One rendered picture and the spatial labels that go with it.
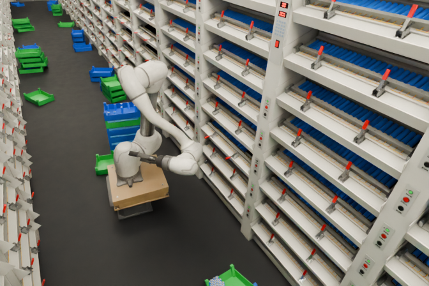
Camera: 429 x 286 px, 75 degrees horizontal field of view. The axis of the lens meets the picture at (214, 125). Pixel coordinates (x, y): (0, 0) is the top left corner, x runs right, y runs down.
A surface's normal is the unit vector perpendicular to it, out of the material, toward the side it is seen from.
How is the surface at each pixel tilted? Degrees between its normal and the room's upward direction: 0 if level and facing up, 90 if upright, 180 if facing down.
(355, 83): 21
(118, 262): 0
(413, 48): 111
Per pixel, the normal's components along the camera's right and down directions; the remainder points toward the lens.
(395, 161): -0.25, -0.69
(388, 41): -0.81, 0.54
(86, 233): 0.05, -0.84
